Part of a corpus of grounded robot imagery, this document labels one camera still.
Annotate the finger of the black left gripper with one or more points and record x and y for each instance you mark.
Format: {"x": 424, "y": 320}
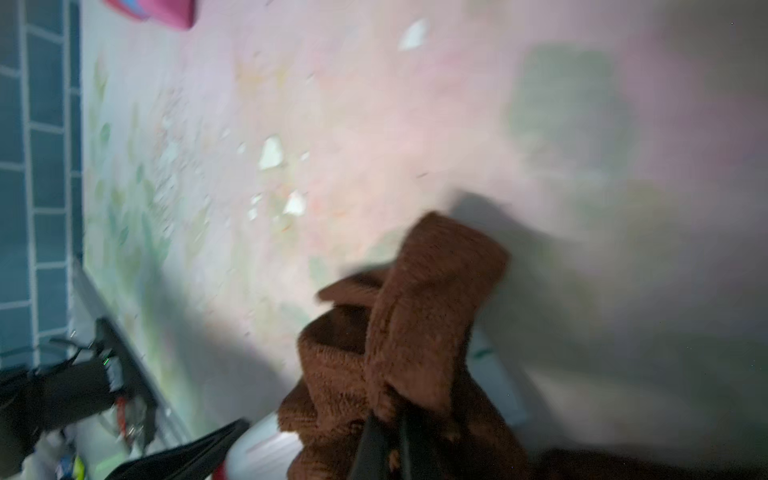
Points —
{"x": 193, "y": 461}

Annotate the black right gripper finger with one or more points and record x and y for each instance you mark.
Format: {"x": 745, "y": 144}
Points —
{"x": 408, "y": 452}

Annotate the white pink-capped toothpaste tube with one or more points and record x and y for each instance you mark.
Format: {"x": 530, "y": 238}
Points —
{"x": 264, "y": 452}

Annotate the brown wiping cloth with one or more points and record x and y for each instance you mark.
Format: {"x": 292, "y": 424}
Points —
{"x": 397, "y": 337}

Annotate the magenta toothpaste tube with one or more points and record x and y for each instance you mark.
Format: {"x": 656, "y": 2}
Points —
{"x": 179, "y": 14}

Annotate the blue toothpaste tube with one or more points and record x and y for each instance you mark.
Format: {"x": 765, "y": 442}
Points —
{"x": 129, "y": 8}

